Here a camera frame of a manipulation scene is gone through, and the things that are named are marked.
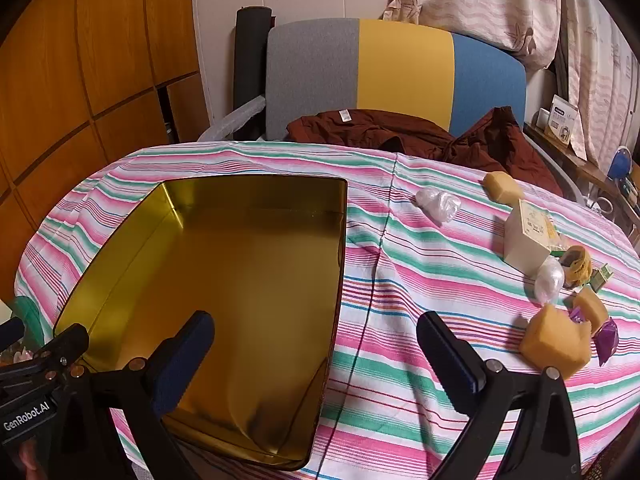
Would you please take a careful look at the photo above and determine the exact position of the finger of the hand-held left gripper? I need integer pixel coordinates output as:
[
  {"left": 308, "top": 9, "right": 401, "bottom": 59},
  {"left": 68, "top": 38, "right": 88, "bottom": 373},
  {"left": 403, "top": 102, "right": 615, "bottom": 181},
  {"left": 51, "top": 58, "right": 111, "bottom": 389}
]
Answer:
[
  {"left": 0, "top": 316, "right": 26, "bottom": 353},
  {"left": 35, "top": 323, "right": 91, "bottom": 378}
]

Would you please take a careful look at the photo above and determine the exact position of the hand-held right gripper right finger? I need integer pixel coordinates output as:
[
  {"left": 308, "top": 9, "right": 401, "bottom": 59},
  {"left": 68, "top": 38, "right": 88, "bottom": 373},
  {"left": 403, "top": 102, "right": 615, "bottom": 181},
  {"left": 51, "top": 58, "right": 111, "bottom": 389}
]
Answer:
[{"left": 416, "top": 311, "right": 583, "bottom": 480}]

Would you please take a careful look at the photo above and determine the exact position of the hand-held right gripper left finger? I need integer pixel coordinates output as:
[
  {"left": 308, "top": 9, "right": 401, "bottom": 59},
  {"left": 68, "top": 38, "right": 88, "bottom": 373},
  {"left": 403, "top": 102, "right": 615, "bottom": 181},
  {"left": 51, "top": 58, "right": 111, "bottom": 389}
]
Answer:
[{"left": 50, "top": 310, "right": 217, "bottom": 480}]

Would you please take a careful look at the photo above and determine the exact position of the large yellow sponge block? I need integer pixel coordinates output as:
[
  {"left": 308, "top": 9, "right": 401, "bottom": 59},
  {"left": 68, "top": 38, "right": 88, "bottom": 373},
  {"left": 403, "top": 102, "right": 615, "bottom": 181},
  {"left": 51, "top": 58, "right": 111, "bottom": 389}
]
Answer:
[{"left": 518, "top": 304, "right": 593, "bottom": 380}]

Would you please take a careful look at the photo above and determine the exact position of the gold metal tin box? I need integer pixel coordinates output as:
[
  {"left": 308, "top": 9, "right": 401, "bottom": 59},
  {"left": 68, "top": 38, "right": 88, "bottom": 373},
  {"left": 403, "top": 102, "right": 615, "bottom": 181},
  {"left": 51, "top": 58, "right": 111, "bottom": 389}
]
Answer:
[{"left": 52, "top": 175, "right": 349, "bottom": 472}]

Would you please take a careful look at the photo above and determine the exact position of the white ball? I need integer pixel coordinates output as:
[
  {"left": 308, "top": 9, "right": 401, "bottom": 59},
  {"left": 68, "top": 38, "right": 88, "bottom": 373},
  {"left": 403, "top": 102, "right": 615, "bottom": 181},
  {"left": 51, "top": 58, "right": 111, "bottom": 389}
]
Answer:
[{"left": 534, "top": 257, "right": 566, "bottom": 306}]

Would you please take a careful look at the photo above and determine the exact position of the cream cardboard box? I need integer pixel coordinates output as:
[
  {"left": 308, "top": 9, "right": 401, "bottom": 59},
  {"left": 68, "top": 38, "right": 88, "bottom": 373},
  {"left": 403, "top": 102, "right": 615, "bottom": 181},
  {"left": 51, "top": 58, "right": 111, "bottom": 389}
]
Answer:
[{"left": 502, "top": 199, "right": 560, "bottom": 272}]

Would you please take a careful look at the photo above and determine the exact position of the yellow green packet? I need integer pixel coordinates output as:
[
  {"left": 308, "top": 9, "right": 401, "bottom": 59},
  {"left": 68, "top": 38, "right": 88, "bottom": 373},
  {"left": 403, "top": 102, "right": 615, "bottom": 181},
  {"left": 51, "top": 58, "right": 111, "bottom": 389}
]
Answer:
[{"left": 545, "top": 217, "right": 568, "bottom": 253}]

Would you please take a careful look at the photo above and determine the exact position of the small green carton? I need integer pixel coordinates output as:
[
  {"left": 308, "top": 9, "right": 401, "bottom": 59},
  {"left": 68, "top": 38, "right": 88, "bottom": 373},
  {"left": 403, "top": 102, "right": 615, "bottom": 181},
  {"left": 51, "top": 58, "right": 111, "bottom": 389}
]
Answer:
[{"left": 592, "top": 262, "right": 615, "bottom": 293}]

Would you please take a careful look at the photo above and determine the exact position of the white plastic bag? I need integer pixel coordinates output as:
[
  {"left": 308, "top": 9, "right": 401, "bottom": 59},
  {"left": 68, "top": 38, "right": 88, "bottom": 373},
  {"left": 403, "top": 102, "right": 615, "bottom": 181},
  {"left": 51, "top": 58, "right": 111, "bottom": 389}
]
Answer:
[{"left": 415, "top": 186, "right": 462, "bottom": 226}]

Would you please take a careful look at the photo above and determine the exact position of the striped pink green tablecloth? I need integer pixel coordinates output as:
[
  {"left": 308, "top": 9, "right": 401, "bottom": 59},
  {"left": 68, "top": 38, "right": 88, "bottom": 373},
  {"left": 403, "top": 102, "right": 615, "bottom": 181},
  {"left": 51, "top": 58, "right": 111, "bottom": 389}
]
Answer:
[{"left": 14, "top": 140, "right": 640, "bottom": 480}]

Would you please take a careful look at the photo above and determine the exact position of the wooden side shelf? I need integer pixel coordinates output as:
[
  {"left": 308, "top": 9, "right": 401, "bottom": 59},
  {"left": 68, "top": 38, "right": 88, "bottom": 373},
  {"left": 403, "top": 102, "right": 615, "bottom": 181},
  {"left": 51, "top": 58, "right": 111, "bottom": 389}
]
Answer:
[{"left": 522, "top": 122, "right": 640, "bottom": 221}]

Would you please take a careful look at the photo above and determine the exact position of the small blue fan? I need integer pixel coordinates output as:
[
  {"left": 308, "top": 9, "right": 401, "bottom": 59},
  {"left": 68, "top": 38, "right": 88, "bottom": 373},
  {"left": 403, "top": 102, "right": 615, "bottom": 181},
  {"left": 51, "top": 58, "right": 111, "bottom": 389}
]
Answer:
[{"left": 611, "top": 146, "right": 633, "bottom": 178}]

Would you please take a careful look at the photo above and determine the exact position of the dark red garment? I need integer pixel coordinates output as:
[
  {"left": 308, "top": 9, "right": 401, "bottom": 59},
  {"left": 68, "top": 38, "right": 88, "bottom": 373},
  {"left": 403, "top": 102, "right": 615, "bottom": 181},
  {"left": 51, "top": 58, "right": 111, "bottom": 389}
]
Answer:
[{"left": 286, "top": 106, "right": 565, "bottom": 196}]

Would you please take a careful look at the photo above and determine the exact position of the white blue printed box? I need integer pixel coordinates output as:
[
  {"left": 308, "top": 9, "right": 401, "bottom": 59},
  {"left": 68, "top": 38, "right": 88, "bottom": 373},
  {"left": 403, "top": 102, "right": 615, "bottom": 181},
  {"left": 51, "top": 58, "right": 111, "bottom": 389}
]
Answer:
[{"left": 542, "top": 94, "right": 581, "bottom": 148}]

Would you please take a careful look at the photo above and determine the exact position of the wooden wardrobe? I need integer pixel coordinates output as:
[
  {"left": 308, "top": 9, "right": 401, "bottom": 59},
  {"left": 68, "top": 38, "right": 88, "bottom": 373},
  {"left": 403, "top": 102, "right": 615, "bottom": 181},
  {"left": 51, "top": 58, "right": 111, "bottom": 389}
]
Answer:
[{"left": 0, "top": 0, "right": 213, "bottom": 306}]

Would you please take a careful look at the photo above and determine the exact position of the grey yellow blue chair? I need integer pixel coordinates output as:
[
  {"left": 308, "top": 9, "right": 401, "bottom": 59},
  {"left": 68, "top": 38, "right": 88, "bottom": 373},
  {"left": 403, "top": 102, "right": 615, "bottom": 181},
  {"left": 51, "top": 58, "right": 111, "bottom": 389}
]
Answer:
[{"left": 197, "top": 17, "right": 586, "bottom": 206}]

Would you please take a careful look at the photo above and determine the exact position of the black rolled mat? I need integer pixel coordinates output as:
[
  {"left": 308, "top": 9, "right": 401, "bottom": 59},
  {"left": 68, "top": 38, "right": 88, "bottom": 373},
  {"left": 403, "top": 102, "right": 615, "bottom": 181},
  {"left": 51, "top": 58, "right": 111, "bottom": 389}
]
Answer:
[{"left": 235, "top": 6, "right": 275, "bottom": 133}]

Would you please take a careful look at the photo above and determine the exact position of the hanging pink patterned curtain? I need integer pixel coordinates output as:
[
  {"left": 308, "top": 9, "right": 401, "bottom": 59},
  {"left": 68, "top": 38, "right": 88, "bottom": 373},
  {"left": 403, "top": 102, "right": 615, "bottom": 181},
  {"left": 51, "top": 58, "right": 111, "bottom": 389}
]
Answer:
[{"left": 555, "top": 0, "right": 640, "bottom": 171}]

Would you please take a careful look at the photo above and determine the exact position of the bunched pink patterned curtain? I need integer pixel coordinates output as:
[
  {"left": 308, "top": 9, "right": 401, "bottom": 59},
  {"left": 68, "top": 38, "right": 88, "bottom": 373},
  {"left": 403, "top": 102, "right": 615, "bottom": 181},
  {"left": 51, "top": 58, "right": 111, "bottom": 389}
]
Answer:
[{"left": 382, "top": 0, "right": 563, "bottom": 71}]

